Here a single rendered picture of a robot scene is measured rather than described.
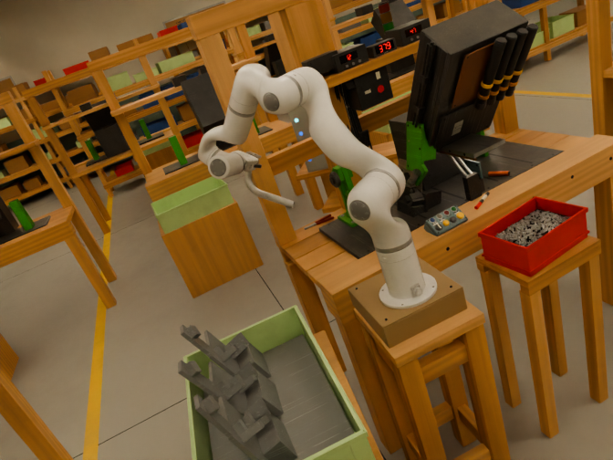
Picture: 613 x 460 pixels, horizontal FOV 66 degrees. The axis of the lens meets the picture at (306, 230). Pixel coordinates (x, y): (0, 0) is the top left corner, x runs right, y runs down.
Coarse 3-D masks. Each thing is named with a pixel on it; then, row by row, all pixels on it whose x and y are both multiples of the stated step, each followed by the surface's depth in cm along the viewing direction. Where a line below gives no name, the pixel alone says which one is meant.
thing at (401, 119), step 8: (392, 120) 222; (400, 120) 217; (392, 128) 225; (400, 128) 218; (392, 136) 228; (400, 136) 221; (400, 144) 224; (400, 152) 228; (440, 152) 220; (432, 160) 220; (440, 160) 221; (448, 160) 223; (456, 160) 225; (432, 168) 221; (440, 168) 223; (448, 168) 225; (456, 168) 227; (464, 168) 229; (432, 176) 223; (440, 176) 225; (448, 176) 226; (424, 184) 223; (432, 184) 224
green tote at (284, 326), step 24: (288, 312) 162; (264, 336) 163; (288, 336) 166; (312, 336) 145; (192, 360) 158; (192, 384) 148; (336, 384) 124; (192, 408) 135; (192, 432) 126; (360, 432) 108; (192, 456) 118; (312, 456) 107; (336, 456) 109; (360, 456) 111
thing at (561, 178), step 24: (600, 144) 208; (552, 168) 203; (576, 168) 201; (600, 168) 206; (504, 192) 198; (528, 192) 194; (552, 192) 199; (576, 192) 205; (480, 216) 188; (432, 240) 183; (456, 240) 187; (480, 240) 192; (360, 264) 185; (432, 264) 186; (336, 288) 175; (336, 312) 179
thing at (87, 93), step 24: (120, 48) 761; (48, 72) 766; (72, 72) 744; (144, 72) 779; (168, 72) 789; (72, 96) 757; (96, 96) 768; (144, 96) 791; (168, 96) 802; (72, 120) 761; (192, 120) 827; (192, 144) 844; (120, 168) 814
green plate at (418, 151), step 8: (408, 128) 202; (416, 128) 196; (408, 136) 203; (416, 136) 198; (424, 136) 196; (408, 144) 204; (416, 144) 199; (424, 144) 197; (408, 152) 206; (416, 152) 200; (424, 152) 198; (432, 152) 200; (408, 160) 207; (416, 160) 201; (424, 160) 200; (408, 168) 208; (416, 168) 202
